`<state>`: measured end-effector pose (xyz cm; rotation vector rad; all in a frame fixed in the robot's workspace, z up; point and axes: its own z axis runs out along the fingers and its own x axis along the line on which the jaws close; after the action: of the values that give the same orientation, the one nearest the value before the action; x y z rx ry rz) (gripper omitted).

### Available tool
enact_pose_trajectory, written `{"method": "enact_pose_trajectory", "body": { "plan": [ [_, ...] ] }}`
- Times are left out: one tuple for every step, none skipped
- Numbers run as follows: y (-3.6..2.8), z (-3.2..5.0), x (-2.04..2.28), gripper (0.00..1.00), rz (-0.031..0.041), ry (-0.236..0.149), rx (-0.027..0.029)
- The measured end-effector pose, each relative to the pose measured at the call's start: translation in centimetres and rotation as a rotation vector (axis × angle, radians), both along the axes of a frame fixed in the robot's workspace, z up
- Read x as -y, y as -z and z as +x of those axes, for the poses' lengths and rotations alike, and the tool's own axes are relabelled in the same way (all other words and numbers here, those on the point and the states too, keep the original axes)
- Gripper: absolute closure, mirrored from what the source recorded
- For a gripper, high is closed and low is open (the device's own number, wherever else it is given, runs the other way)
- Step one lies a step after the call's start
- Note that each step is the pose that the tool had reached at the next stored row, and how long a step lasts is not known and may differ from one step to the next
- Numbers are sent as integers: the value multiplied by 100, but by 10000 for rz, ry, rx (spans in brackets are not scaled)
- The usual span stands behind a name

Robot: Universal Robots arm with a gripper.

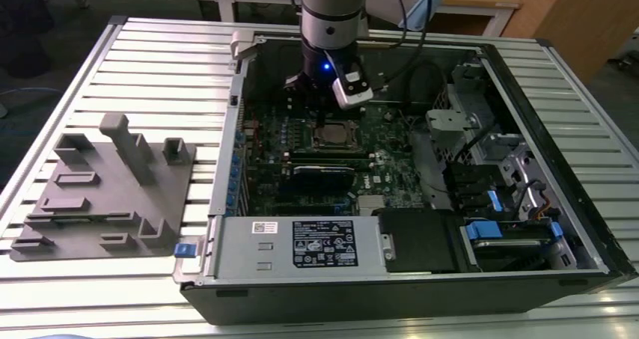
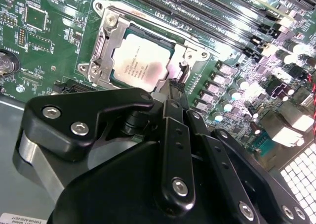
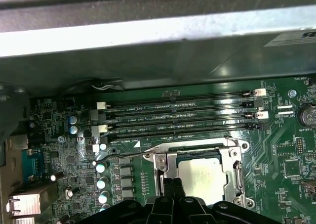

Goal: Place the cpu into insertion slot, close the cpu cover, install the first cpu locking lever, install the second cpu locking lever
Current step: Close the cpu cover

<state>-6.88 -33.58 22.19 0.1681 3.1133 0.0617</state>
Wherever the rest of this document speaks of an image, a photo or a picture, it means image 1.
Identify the chair base with wheels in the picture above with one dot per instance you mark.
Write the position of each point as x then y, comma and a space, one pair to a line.
630, 60

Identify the black open PC case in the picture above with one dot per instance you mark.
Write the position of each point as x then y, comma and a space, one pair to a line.
350, 301

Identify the grey parts rack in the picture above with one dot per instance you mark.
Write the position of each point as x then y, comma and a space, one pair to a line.
110, 189

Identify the black plastic drive bracket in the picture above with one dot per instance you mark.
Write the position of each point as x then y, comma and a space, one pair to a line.
469, 182

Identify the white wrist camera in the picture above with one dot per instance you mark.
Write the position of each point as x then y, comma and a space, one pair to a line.
354, 88

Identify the grey metal bracket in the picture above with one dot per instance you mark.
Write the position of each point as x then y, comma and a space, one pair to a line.
448, 125

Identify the silver chipset heatsink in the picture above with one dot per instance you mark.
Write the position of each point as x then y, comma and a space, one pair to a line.
372, 201

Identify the black graphics card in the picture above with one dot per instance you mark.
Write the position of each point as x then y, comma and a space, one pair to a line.
320, 183

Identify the grey power supply unit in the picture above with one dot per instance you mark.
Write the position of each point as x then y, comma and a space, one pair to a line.
240, 249

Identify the black office chair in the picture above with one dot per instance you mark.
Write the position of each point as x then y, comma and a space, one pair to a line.
25, 36

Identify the hard disk in blue carrier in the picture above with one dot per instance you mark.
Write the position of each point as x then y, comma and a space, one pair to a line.
482, 229

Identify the wooden cabinet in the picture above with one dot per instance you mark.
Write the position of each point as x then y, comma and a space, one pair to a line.
574, 17

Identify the blue case latch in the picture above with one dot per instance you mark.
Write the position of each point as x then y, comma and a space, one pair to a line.
185, 250

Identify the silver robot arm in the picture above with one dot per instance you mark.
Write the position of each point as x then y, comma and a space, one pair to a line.
330, 9

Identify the green motherboard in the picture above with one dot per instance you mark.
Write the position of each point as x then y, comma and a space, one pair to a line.
394, 182

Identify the silver metal drive cage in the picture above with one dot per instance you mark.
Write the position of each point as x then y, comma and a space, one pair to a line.
500, 140

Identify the black RAM slot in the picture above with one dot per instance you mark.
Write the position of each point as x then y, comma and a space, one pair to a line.
348, 114
330, 153
330, 162

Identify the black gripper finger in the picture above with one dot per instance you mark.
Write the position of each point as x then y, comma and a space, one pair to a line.
324, 118

